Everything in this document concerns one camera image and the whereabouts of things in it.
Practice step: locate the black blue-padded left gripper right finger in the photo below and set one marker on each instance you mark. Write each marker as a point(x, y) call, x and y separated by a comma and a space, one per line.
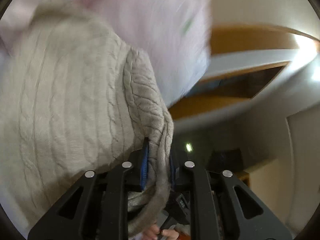
point(221, 205)

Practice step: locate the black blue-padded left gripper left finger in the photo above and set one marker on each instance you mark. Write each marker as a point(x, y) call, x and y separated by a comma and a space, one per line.
point(95, 206)

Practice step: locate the beige cable-knit sweater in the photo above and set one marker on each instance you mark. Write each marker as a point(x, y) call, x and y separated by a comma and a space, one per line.
point(74, 97)

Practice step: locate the person's right hand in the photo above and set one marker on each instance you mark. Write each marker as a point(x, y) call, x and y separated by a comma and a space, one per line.
point(154, 231)

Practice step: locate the pink floral pillow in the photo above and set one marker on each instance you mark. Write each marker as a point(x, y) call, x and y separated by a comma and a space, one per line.
point(174, 33)

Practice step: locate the wooden bed frame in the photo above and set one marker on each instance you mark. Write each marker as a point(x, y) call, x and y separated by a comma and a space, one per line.
point(245, 59)

